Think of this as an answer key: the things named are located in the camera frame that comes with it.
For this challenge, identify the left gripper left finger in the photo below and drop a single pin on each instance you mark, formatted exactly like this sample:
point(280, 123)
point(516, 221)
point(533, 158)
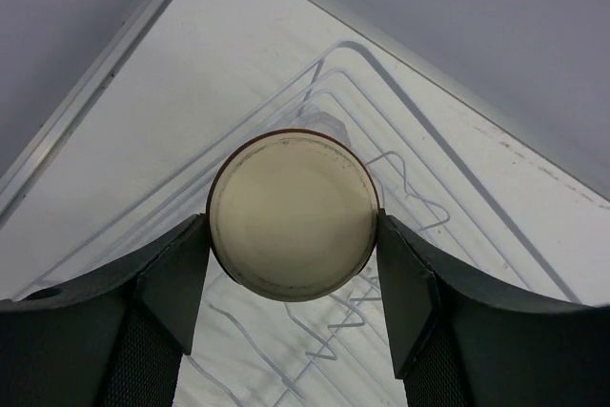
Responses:
point(114, 336)

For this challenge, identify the cream ceramic cup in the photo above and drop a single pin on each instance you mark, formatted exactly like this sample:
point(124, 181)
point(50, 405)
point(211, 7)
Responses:
point(293, 215)

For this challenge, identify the white wire dish rack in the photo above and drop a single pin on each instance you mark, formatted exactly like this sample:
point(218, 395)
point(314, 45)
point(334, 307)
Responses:
point(95, 202)

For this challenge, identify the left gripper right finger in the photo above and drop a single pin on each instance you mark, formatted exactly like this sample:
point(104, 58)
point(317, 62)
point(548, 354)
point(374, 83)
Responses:
point(460, 337)

